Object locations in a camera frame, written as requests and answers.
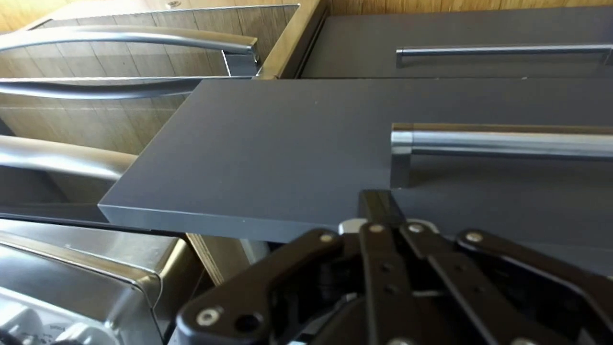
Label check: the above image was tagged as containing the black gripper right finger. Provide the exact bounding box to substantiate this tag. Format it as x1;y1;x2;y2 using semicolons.
380;188;613;345

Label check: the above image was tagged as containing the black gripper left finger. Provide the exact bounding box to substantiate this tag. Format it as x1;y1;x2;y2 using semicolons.
169;188;415;345

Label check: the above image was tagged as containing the dark grey cutlery drawer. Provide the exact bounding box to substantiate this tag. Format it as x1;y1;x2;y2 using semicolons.
97;77;613;278

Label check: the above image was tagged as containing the dark grey closed drawer front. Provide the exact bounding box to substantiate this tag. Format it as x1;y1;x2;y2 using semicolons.
298;4;613;83

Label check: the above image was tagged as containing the steel bar drawer handle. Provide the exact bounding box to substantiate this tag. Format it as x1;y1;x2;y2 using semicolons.
388;121;613;190

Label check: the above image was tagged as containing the thin steel drawer handle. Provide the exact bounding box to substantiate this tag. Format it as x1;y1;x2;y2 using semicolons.
394;41;613;68

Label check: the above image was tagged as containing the curved steel refrigerator handle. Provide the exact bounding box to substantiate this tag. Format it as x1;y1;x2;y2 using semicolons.
0;25;261;77
0;75;210;104
0;133;141;185

